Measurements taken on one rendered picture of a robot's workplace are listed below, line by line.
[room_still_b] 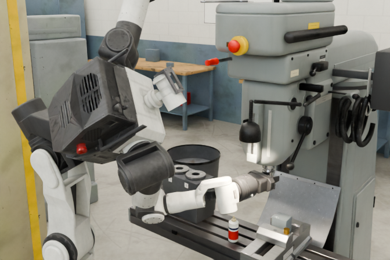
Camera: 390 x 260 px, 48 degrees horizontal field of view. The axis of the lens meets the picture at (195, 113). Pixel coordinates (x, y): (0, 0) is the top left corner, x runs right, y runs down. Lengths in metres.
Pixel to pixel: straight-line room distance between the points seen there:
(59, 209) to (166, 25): 6.11
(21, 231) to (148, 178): 1.95
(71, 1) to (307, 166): 7.20
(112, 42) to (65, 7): 7.23
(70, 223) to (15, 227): 1.48
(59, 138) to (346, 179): 1.23
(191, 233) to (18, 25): 1.64
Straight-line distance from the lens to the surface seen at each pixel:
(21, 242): 3.19
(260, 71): 1.49
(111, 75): 1.33
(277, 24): 1.36
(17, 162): 2.98
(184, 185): 1.94
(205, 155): 3.96
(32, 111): 1.61
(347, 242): 2.17
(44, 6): 8.97
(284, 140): 1.57
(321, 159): 2.02
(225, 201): 1.54
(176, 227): 1.96
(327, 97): 1.78
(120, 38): 1.46
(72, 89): 1.37
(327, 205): 2.04
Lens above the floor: 1.90
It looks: 15 degrees down
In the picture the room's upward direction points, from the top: straight up
